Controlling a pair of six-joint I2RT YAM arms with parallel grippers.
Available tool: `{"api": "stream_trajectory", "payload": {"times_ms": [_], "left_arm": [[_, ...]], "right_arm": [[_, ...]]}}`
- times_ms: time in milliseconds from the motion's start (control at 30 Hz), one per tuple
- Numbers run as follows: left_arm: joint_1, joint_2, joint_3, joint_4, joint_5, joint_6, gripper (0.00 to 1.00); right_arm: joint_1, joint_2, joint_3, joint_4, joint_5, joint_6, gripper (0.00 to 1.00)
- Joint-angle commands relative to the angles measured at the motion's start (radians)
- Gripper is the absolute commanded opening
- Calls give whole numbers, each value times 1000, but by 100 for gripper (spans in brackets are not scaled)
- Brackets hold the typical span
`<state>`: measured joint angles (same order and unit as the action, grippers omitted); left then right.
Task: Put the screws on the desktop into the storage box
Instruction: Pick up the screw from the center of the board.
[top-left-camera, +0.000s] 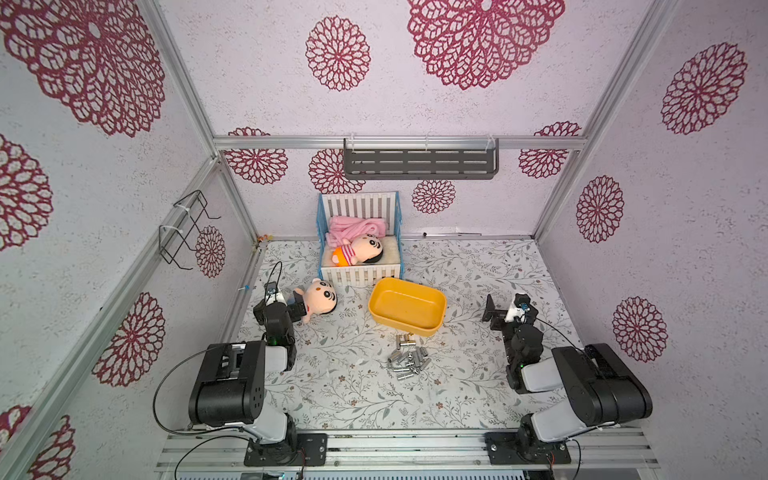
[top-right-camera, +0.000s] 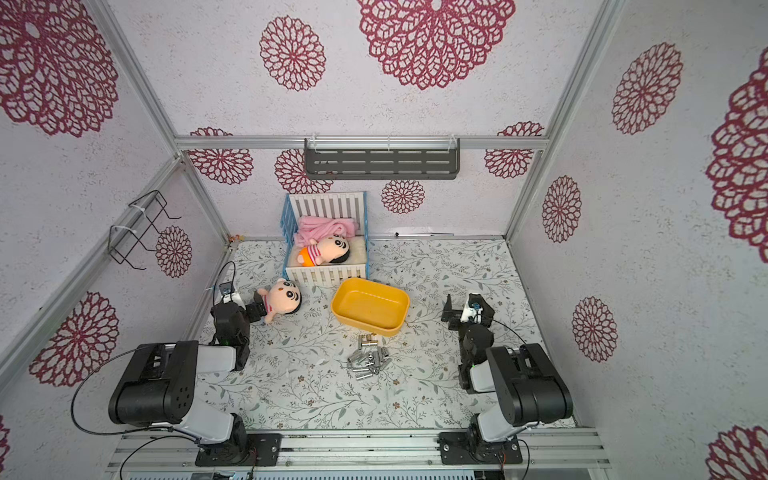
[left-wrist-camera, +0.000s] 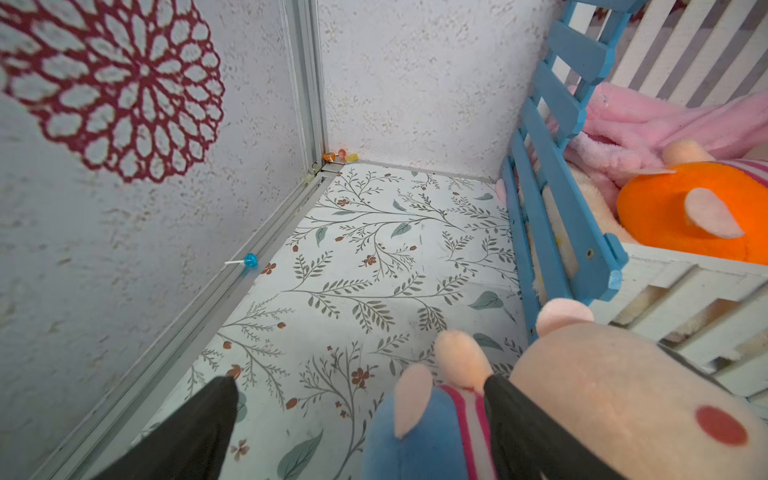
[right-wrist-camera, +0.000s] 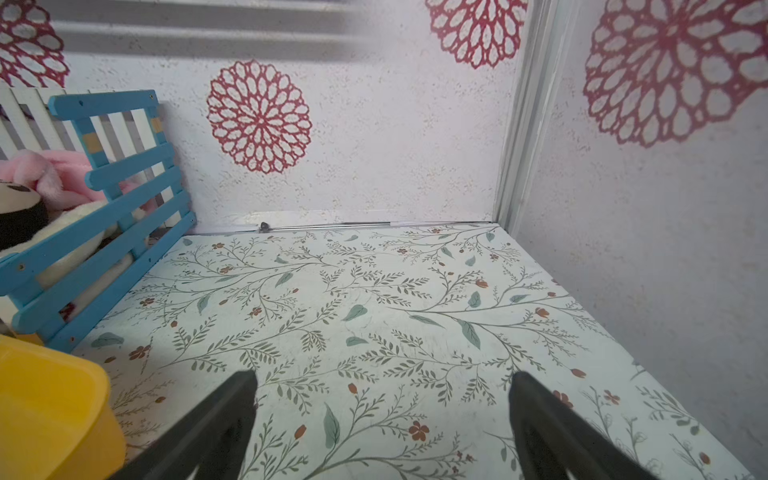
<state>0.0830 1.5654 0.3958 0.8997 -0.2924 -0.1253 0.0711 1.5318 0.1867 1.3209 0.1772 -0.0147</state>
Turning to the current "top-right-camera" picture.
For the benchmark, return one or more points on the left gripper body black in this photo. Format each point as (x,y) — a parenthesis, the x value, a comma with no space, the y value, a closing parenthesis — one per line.
(255,307)

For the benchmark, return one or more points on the yellow plastic storage box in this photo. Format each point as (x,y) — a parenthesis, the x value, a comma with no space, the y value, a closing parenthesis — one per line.
(370,306)

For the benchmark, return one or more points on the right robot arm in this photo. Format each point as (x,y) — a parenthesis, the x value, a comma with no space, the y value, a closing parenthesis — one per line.
(528,389)

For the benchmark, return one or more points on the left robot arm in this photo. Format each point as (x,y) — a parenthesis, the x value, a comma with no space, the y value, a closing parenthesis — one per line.
(157,390)

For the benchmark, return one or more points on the plush doll on table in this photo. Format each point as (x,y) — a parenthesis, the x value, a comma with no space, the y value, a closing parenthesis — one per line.
(283,298)

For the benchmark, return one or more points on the metal socket in pile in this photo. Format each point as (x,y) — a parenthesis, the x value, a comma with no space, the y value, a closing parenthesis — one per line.
(370,370)

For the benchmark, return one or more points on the plush doll in crib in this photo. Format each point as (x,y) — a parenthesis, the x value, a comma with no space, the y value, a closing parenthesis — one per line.
(328,250)

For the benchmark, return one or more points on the pink blanket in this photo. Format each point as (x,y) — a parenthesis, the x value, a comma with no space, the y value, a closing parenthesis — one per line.
(315,228)

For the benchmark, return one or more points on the white and blue toy crib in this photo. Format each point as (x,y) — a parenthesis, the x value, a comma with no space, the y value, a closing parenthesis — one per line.
(330,205)

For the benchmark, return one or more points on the large metal socket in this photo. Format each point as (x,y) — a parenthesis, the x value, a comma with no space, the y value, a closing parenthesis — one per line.
(361,359)

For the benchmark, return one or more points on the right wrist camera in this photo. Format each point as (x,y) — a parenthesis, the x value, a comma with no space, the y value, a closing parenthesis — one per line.
(477,311)

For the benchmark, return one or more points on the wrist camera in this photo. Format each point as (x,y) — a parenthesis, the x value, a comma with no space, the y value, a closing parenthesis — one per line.
(477,311)
(229,293)

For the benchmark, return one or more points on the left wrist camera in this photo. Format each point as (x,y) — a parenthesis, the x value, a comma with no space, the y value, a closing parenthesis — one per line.
(229,293)

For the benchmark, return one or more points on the black wire wall rack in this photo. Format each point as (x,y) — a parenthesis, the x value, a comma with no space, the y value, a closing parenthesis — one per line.
(124,239)

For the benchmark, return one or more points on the metal base rail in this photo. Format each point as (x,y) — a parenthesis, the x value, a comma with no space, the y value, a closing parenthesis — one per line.
(549,453)

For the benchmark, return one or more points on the grey wall shelf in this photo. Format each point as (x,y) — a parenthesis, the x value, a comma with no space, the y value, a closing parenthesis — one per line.
(328,162)

